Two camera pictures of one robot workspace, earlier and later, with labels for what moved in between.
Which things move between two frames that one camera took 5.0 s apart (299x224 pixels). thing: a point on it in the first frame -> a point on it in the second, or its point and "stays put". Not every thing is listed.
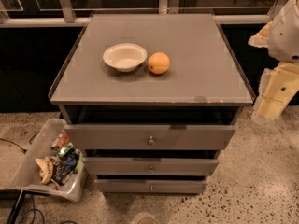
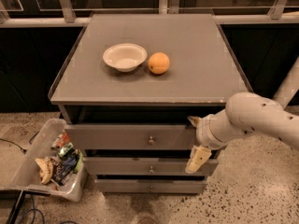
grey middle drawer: [149, 166] stays put
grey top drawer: [152, 137] stays put
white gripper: [285, 36] -> [206, 132]
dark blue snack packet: [65, 164] stays put
